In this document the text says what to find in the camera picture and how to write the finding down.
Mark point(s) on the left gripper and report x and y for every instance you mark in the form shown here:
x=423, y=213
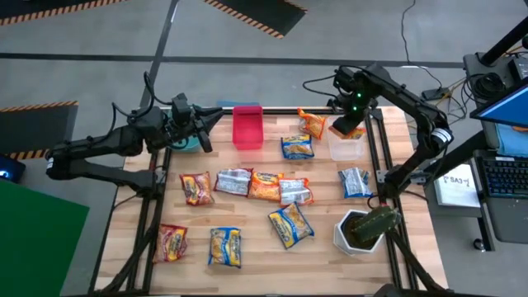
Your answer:
x=185, y=128

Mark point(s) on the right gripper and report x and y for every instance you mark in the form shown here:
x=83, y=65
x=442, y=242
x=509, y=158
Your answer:
x=348, y=123

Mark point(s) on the blue Maruchan noodle pack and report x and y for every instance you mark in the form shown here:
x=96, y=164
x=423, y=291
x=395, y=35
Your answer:
x=224, y=247
x=297, y=147
x=290, y=225
x=354, y=182

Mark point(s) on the silver snack packet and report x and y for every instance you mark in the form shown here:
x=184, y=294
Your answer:
x=295, y=191

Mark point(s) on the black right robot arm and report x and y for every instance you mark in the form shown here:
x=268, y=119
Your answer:
x=412, y=103

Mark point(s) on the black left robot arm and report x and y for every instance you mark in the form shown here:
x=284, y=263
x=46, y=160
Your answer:
x=103, y=142

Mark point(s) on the teal plastic bin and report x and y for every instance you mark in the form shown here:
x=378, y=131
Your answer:
x=187, y=145

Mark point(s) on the clear plastic bin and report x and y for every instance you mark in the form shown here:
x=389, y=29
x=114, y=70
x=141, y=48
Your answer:
x=345, y=150

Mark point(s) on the blue flat item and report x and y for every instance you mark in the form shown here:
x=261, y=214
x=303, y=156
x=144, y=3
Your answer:
x=231, y=103

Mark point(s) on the red plastic bin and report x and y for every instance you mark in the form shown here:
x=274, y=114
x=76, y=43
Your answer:
x=247, y=128

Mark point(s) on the black power adapter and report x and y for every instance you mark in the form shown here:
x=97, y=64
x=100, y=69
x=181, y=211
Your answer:
x=433, y=94

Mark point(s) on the green cactus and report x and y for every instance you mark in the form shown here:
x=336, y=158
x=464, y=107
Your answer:
x=373, y=224

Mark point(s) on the white plant pot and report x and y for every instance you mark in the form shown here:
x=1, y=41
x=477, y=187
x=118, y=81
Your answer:
x=340, y=243

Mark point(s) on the white labelled paper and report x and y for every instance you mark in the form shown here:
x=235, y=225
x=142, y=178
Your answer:
x=455, y=187

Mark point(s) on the black hazard-striped floor mat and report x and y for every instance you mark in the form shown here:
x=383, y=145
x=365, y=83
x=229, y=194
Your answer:
x=41, y=8
x=33, y=128
x=264, y=12

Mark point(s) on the black keyboard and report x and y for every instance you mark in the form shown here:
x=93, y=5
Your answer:
x=505, y=177

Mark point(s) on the light blue cloth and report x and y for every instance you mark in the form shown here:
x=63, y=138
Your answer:
x=513, y=140

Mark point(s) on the black pole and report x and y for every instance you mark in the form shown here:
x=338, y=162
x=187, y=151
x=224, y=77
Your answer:
x=505, y=41

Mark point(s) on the black caster wheel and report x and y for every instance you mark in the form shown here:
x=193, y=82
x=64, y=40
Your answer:
x=479, y=245

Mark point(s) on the black device blue light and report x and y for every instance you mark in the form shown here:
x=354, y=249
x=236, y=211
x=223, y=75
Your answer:
x=10, y=169

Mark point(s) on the green board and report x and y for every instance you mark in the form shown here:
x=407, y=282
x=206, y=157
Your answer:
x=37, y=243

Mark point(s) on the black metal table frame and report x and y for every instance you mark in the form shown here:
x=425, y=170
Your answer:
x=276, y=110

